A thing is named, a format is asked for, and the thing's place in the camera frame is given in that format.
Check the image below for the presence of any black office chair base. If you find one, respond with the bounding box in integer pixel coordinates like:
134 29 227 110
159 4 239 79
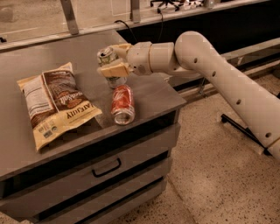
150 0 186 13

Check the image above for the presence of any red coke can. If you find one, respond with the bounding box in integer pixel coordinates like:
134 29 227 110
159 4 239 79
111 85 136 125

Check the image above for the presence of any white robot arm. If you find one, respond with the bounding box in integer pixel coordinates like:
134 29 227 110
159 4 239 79
97 31 280 160

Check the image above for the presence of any brown chip bag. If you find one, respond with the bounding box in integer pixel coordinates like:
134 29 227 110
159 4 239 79
17 62 102 151

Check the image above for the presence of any black drawer handle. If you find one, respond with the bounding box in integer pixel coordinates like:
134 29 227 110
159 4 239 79
92 157 122 178

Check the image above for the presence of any metal window post right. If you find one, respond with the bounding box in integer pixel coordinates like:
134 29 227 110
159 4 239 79
130 0 141 24

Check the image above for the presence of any metal window post left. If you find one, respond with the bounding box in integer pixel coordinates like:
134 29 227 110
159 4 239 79
60 0 79 35

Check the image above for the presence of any metal window post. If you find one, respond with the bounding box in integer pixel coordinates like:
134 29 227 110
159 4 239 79
130 0 141 24
60 0 79 35

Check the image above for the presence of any black cable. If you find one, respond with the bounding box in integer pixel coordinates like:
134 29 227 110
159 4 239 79
114 11 165 45

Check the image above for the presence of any grey drawer cabinet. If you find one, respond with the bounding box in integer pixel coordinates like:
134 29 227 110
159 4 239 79
0 31 185 224

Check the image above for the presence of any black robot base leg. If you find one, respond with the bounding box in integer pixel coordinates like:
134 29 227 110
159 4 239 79
220 114 270 156

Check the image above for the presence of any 7up soda can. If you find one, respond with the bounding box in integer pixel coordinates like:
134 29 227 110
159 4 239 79
97 46 127 88

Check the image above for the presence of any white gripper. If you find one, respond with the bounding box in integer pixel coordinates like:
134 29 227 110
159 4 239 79
97 42 179 78

